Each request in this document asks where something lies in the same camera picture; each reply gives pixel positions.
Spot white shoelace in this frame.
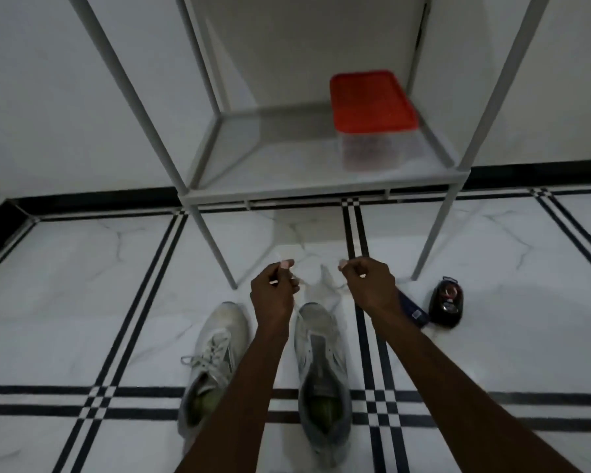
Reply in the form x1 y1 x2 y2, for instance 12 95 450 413
275 260 357 311
179 333 235 391

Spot person's right forearm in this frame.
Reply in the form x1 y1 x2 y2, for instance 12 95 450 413
372 302 584 473

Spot black shoe polish container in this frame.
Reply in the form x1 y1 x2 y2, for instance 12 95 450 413
427 275 466 330

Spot person's left hand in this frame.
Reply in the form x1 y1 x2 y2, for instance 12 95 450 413
249 259 302 344

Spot dark blue spray bottle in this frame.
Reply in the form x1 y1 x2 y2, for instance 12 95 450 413
396 288 431 330

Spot grey metal shelf rack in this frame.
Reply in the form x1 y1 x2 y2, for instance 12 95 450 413
65 0 556 291

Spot person's right hand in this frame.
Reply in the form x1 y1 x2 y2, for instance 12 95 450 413
337 256 406 325

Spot person's left forearm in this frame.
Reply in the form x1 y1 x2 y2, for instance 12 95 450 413
175 329 289 473

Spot red plastic lid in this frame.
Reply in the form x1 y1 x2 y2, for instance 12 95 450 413
329 69 420 135

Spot white sneaker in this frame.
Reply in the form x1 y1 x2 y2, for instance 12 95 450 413
177 300 252 455
293 300 354 470

